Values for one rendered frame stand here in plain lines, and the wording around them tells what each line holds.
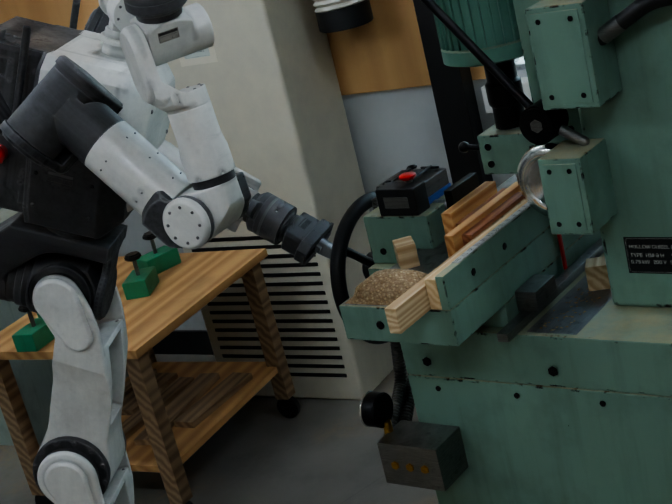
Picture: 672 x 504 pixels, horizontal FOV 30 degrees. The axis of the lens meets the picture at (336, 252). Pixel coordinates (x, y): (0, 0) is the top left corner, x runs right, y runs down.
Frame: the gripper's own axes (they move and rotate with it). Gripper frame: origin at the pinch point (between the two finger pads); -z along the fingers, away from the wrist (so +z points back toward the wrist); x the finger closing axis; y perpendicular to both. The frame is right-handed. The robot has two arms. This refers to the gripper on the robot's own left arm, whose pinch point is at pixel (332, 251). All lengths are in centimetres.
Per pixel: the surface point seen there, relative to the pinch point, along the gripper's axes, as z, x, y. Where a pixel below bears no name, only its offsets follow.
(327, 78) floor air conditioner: 46, -104, -36
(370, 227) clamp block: -10.3, 19.3, 26.8
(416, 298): -27, 47, 43
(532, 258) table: -38, 21, 39
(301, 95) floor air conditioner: 47, -89, -34
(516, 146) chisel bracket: -27, 12, 51
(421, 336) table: -30, 45, 35
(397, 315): -27, 53, 43
